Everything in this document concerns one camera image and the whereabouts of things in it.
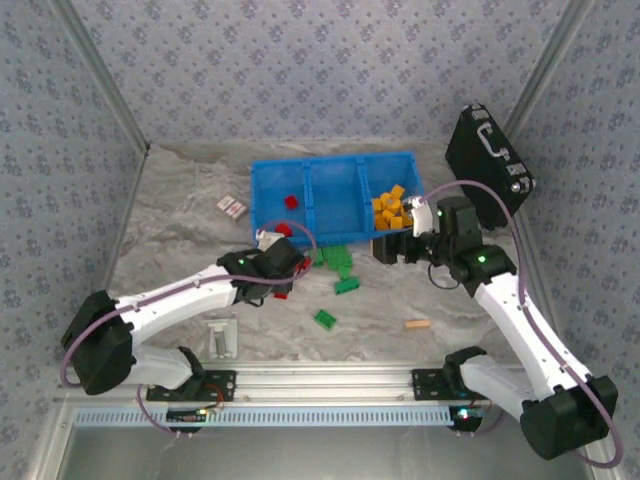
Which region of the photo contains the aluminium front rail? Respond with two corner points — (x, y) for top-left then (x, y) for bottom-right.
(52, 362), (531, 407)

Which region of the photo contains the silver metal bracket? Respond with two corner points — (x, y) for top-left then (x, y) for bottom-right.
(207, 312), (240, 360)

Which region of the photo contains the aluminium frame post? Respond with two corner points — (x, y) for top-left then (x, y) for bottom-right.
(504, 0), (597, 132)
(49, 0), (152, 154)

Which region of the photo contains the thin black cable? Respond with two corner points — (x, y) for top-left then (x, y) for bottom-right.
(427, 262), (464, 291)

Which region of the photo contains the right controller circuit board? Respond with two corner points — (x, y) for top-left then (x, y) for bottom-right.
(448, 405), (485, 422)

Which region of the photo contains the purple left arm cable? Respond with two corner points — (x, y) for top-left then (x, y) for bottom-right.
(59, 219), (319, 389)

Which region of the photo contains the controller circuit board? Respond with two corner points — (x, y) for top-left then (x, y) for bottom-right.
(166, 407), (210, 422)
(448, 405), (485, 422)

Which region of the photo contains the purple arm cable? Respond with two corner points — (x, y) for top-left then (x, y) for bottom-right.
(59, 219), (319, 389)
(422, 179), (625, 470)

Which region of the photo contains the grey slotted cable duct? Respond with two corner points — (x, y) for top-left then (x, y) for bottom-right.
(72, 405), (454, 428)

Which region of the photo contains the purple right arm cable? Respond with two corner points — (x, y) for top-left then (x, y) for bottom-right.
(422, 179), (625, 470)

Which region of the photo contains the blue three-compartment plastic bin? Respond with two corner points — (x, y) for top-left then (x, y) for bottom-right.
(249, 150), (426, 250)

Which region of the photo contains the small white tag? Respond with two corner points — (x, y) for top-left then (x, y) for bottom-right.
(216, 195), (249, 222)

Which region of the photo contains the left controller circuit board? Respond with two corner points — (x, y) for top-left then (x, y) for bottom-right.
(166, 407), (210, 422)

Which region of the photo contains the black hard carrying case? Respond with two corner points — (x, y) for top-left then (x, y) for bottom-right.
(444, 103), (537, 232)

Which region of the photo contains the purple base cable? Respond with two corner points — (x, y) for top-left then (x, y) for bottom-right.
(135, 397), (194, 439)

